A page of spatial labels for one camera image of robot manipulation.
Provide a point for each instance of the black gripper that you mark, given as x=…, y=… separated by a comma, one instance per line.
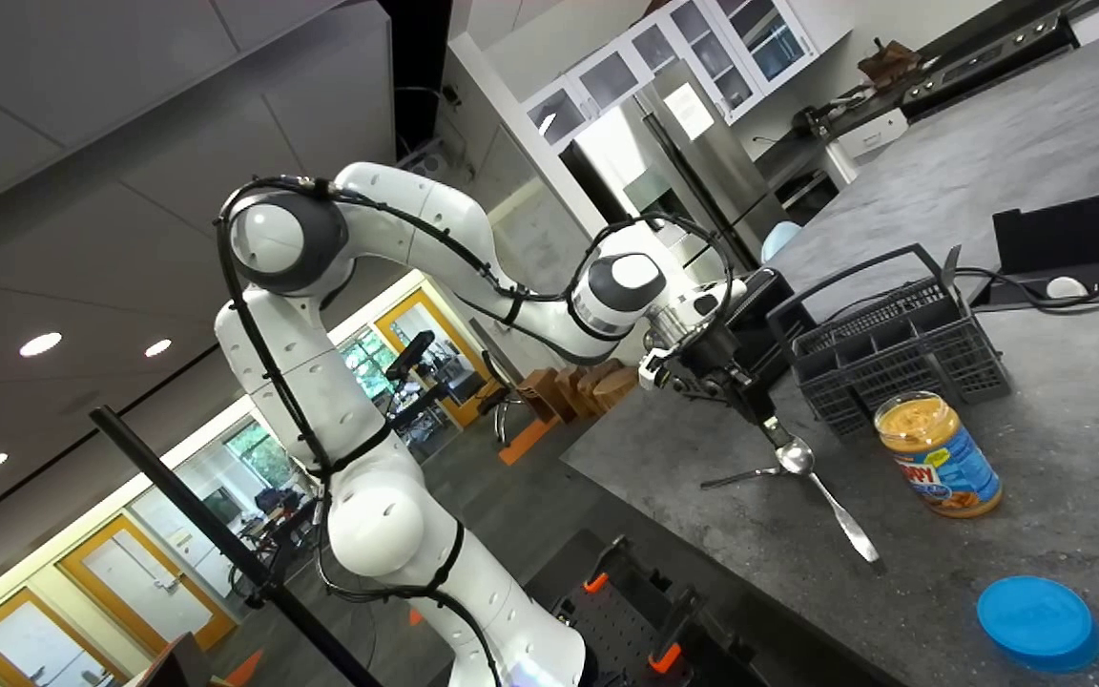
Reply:
x=694, y=363

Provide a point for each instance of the silver spoon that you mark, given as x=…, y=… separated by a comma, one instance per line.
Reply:
x=795, y=455

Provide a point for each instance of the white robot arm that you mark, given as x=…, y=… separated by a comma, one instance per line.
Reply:
x=291, y=244

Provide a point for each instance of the dark grey cutlery holder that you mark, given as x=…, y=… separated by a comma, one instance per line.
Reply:
x=893, y=342

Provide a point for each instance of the silver fork on table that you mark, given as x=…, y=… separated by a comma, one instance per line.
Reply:
x=739, y=479

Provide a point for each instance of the black chrome four-slot toaster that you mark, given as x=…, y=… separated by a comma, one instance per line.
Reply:
x=760, y=328

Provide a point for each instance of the black orange clamp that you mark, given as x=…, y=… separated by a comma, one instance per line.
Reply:
x=669, y=641
x=603, y=563

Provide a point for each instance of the stainless steel refrigerator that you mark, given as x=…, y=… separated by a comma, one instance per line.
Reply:
x=665, y=151

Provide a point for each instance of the blue plastic jar lid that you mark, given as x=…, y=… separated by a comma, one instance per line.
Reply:
x=1038, y=625

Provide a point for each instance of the black box on counter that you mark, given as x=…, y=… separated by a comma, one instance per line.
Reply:
x=1038, y=245

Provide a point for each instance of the white glass-door wall cabinet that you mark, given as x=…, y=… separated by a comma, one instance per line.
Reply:
x=735, y=51

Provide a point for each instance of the black camera pole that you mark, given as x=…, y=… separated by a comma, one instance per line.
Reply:
x=272, y=590

